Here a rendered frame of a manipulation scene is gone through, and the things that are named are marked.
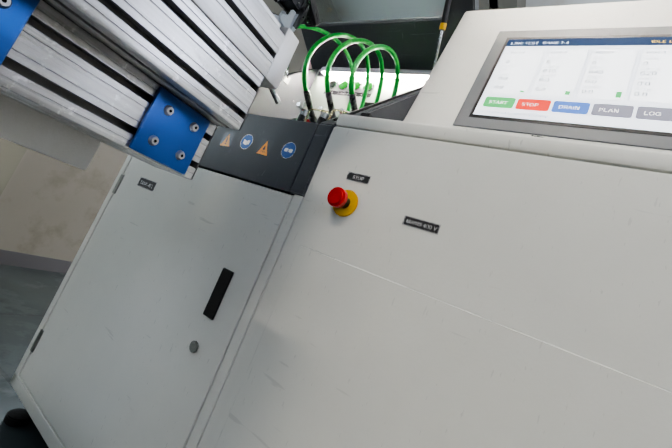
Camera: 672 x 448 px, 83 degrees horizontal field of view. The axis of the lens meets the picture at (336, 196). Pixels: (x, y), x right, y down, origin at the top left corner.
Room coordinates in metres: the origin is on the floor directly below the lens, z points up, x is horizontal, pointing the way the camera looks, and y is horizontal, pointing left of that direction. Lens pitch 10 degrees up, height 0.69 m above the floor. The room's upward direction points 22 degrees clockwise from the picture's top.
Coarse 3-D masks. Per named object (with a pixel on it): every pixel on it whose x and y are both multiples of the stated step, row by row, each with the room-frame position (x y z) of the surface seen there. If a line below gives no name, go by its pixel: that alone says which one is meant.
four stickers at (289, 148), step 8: (224, 136) 0.93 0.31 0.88; (232, 136) 0.91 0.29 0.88; (248, 136) 0.88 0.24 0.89; (224, 144) 0.92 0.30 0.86; (240, 144) 0.89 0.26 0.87; (248, 144) 0.87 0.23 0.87; (264, 144) 0.84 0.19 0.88; (272, 144) 0.83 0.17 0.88; (288, 144) 0.80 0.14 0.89; (296, 144) 0.79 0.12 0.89; (256, 152) 0.85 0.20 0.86; (264, 152) 0.84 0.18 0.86; (280, 152) 0.81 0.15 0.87; (288, 152) 0.79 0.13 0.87
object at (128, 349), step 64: (128, 192) 1.09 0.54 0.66; (192, 192) 0.94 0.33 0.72; (256, 192) 0.82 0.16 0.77; (128, 256) 1.01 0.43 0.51; (192, 256) 0.88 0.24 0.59; (256, 256) 0.77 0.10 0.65; (64, 320) 1.09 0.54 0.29; (128, 320) 0.94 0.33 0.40; (192, 320) 0.83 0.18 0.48; (64, 384) 1.01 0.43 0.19; (128, 384) 0.89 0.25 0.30; (192, 384) 0.79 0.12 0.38
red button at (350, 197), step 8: (336, 192) 0.65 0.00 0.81; (344, 192) 0.65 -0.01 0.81; (352, 192) 0.68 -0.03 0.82; (328, 200) 0.67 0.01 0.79; (336, 200) 0.65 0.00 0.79; (344, 200) 0.65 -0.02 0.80; (352, 200) 0.68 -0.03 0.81; (336, 208) 0.69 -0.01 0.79; (344, 208) 0.68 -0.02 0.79; (352, 208) 0.67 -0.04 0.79; (344, 216) 0.68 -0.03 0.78
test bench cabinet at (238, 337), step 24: (96, 216) 1.15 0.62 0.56; (288, 216) 0.75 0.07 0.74; (72, 264) 1.15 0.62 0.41; (264, 264) 0.76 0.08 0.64; (264, 288) 0.75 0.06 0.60; (48, 312) 1.15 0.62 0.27; (240, 336) 0.75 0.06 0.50; (24, 360) 1.14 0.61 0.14; (24, 384) 1.12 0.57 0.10; (216, 384) 0.75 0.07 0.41; (48, 432) 1.00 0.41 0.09; (192, 432) 0.76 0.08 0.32
